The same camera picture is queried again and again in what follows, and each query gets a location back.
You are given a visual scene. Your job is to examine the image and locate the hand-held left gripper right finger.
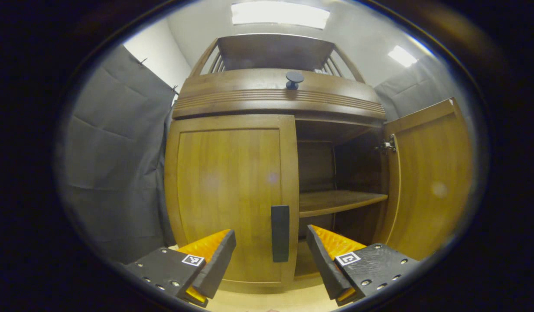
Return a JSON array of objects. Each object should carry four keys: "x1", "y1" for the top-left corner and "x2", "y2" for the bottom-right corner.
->
[{"x1": 306, "y1": 224, "x2": 419, "y2": 306}]

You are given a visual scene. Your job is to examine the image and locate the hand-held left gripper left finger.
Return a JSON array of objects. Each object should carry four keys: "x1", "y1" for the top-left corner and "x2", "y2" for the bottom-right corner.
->
[{"x1": 124, "y1": 229, "x2": 237, "y2": 308}]

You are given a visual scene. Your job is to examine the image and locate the black door handle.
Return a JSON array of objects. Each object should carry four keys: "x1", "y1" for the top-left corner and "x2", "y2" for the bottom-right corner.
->
[{"x1": 271, "y1": 205, "x2": 290, "y2": 263}]

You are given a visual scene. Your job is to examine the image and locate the wooden shoe cabinet door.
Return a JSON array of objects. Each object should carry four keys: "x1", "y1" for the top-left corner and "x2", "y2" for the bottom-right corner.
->
[
  {"x1": 373, "y1": 97, "x2": 473, "y2": 260},
  {"x1": 164, "y1": 114, "x2": 300, "y2": 289}
]

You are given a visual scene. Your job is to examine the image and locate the wooden double-door shoe cabinet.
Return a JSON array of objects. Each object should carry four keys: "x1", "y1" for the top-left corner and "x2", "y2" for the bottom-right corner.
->
[{"x1": 164, "y1": 33, "x2": 391, "y2": 295}]

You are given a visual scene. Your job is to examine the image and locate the metal door hinge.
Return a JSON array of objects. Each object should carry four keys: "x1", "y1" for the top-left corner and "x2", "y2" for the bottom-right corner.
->
[{"x1": 375, "y1": 134, "x2": 397, "y2": 154}]

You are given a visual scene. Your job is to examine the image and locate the wooden inner shelf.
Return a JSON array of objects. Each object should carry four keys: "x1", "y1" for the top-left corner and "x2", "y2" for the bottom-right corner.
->
[{"x1": 299, "y1": 190, "x2": 388, "y2": 218}]

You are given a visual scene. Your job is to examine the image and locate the grooved wooden drawer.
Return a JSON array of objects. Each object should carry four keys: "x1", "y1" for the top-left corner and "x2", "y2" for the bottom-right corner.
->
[{"x1": 172, "y1": 68, "x2": 387, "y2": 121}]

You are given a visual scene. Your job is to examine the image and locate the black round drawer knob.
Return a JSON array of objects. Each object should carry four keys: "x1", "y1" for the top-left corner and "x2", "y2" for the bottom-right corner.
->
[{"x1": 286, "y1": 71, "x2": 305, "y2": 91}]

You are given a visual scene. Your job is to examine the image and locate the small ceiling light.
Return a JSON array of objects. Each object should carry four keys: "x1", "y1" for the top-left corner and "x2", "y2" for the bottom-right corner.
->
[{"x1": 387, "y1": 45, "x2": 418, "y2": 68}]

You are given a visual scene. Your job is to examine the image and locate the large ceiling light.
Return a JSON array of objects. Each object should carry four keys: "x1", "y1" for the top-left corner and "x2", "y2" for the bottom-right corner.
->
[{"x1": 231, "y1": 1, "x2": 330, "y2": 30}]

